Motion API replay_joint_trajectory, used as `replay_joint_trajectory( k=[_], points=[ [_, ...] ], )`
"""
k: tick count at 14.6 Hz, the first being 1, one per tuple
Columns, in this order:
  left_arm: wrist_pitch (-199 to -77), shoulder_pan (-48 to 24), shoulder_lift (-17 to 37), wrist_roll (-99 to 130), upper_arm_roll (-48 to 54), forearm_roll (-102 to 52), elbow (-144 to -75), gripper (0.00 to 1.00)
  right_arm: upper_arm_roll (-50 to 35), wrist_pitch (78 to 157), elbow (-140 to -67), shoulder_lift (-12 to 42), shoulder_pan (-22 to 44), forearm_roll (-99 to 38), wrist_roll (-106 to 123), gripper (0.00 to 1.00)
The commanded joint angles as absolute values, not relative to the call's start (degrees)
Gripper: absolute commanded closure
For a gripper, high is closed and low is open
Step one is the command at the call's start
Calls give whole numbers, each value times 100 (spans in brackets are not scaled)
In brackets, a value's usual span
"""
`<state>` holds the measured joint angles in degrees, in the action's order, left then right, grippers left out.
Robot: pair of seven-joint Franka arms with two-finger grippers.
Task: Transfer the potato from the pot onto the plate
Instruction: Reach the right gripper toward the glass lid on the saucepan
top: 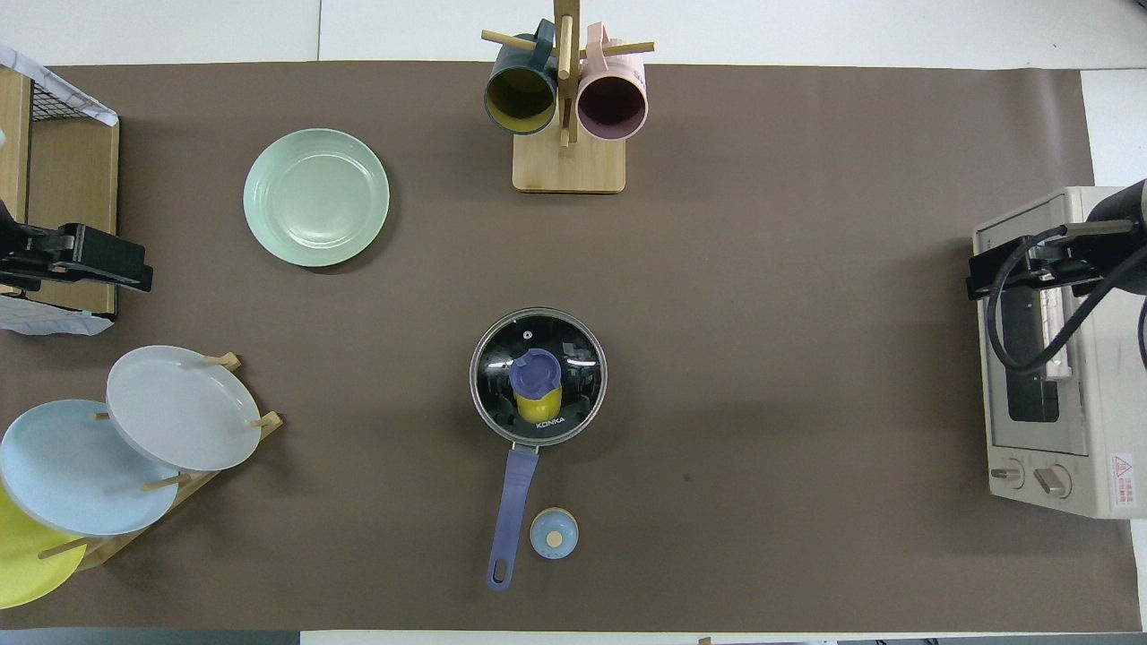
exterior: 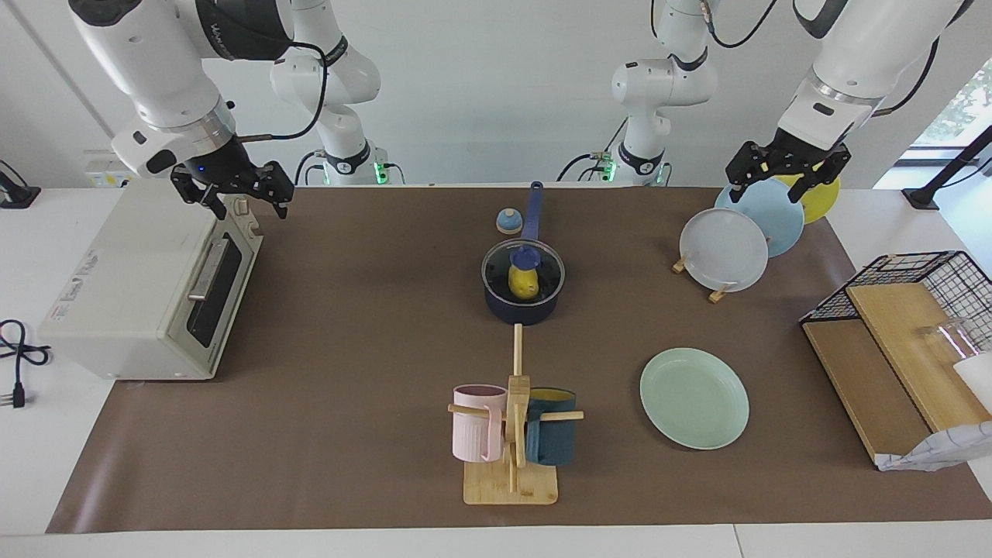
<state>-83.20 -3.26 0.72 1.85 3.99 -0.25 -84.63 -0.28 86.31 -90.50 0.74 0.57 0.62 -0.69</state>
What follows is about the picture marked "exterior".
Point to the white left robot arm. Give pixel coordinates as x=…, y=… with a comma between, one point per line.
x=852, y=62

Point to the white crumpled cloth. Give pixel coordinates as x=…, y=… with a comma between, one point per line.
x=942, y=449

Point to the white power strip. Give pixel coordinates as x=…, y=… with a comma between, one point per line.
x=101, y=169

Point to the green plate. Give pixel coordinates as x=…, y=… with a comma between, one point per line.
x=694, y=397

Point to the cream toaster oven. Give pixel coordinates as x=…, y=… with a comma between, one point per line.
x=132, y=287

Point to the grey plate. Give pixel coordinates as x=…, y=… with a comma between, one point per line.
x=722, y=249

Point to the wooden plate rack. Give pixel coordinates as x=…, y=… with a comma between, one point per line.
x=719, y=294

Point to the wooden mug tree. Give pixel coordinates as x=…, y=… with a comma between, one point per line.
x=511, y=484

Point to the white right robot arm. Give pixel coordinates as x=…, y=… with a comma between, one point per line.
x=155, y=62

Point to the white cup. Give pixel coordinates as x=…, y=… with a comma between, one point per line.
x=978, y=380

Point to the clear glass cup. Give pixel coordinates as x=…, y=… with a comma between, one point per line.
x=949, y=341

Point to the dark blue saucepan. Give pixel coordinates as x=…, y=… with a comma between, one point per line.
x=523, y=311

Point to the brown table mat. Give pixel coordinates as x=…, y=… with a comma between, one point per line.
x=349, y=372

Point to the black angled stand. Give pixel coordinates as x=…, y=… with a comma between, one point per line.
x=942, y=174

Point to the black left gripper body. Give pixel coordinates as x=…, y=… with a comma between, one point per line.
x=802, y=149

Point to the light blue plate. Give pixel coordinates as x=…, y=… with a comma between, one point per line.
x=775, y=217

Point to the light wooden board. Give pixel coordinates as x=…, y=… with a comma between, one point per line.
x=899, y=341

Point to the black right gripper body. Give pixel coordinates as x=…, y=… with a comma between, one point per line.
x=229, y=170

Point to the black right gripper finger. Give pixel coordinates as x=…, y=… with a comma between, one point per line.
x=200, y=194
x=279, y=186

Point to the glass lid with blue knob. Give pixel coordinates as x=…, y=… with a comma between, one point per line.
x=525, y=256

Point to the dark wooden board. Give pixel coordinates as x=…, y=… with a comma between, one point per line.
x=868, y=387

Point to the dark teal mug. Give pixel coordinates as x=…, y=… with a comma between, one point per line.
x=552, y=442

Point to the yellow potato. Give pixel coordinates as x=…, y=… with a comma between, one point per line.
x=525, y=285

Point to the black clamp mount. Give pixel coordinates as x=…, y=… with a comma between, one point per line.
x=15, y=194

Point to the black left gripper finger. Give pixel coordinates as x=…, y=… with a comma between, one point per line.
x=745, y=163
x=823, y=174

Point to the pink ribbed mug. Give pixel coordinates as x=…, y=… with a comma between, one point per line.
x=473, y=430

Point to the yellow plate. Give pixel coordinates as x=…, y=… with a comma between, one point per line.
x=823, y=201

